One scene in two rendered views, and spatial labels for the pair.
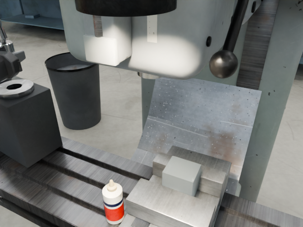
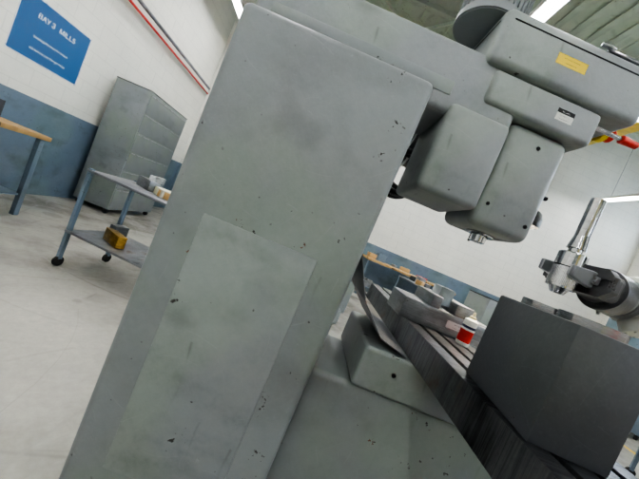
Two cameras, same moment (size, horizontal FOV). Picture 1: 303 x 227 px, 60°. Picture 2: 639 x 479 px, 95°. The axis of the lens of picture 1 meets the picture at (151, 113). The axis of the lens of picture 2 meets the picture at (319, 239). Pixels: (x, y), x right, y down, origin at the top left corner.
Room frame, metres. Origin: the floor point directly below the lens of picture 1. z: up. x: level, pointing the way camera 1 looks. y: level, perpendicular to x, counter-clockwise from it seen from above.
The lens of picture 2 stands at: (1.27, 0.63, 1.13)
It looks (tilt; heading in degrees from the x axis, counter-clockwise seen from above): 3 degrees down; 242
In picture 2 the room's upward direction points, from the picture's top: 23 degrees clockwise
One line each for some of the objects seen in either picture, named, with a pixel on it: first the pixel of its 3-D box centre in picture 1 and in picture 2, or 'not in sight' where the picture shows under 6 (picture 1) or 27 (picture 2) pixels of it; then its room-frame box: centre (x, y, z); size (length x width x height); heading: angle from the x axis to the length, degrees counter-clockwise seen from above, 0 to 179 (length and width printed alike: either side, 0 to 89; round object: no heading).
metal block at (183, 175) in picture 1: (181, 179); (441, 295); (0.37, -0.06, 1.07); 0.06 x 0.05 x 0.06; 64
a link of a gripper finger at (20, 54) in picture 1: (17, 58); (550, 267); (0.59, 0.31, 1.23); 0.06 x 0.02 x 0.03; 169
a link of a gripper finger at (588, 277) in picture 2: not in sight; (584, 276); (0.60, 0.37, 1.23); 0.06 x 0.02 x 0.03; 169
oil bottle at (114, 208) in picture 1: (113, 199); (468, 328); (0.37, 0.08, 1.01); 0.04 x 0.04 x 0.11
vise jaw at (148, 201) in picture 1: (169, 209); (453, 306); (0.32, -0.03, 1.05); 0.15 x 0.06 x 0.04; 64
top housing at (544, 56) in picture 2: not in sight; (540, 86); (0.41, -0.01, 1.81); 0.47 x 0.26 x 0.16; 154
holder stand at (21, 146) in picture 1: (13, 114); (545, 364); (0.62, 0.39, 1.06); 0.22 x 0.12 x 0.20; 57
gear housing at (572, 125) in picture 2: not in sight; (515, 122); (0.43, -0.02, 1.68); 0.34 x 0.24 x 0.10; 154
